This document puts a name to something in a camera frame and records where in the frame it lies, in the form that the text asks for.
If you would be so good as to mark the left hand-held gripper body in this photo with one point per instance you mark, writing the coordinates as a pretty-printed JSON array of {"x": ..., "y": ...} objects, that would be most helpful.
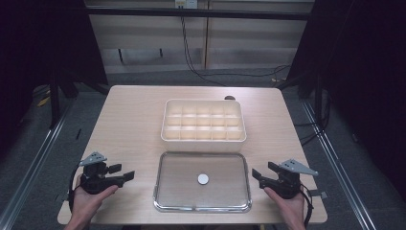
[{"x": 95, "y": 180}]

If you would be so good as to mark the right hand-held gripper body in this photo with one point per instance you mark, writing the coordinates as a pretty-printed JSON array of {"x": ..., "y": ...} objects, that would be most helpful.
[{"x": 287, "y": 185}]

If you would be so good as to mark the person's right hand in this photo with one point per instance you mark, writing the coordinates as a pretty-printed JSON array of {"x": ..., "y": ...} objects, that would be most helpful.
[{"x": 292, "y": 207}]

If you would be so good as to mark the person's left hand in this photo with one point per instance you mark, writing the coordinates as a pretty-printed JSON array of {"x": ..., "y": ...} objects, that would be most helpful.
[{"x": 84, "y": 204}]

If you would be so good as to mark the shiny metal tray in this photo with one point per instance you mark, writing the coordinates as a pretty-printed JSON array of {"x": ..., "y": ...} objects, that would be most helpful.
[{"x": 178, "y": 185}]

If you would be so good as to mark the small white round disc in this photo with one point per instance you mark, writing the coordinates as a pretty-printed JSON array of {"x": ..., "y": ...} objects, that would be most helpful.
[{"x": 203, "y": 179}]

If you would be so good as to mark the white divided storage box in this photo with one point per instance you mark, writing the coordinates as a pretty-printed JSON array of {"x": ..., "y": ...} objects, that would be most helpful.
[{"x": 203, "y": 143}]

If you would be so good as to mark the black metal stand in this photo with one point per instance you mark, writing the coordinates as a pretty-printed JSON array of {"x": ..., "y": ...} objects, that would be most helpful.
[
  {"x": 55, "y": 99},
  {"x": 318, "y": 96}
]

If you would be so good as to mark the yellow tape piece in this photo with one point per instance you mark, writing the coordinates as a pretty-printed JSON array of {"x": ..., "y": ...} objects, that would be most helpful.
[{"x": 43, "y": 101}]

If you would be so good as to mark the dark curtain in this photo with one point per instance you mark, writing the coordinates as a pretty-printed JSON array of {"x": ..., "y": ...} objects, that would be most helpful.
[
  {"x": 41, "y": 41},
  {"x": 364, "y": 80}
]

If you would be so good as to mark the metal floor rail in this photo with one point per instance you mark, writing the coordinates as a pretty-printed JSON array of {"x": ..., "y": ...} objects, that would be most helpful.
[
  {"x": 338, "y": 159},
  {"x": 28, "y": 169}
]

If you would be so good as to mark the black horizontal frame bar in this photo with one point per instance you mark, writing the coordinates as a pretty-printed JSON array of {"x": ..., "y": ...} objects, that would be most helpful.
[{"x": 198, "y": 13}]

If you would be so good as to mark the white wall socket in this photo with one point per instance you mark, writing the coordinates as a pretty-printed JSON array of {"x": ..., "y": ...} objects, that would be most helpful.
[{"x": 186, "y": 3}]

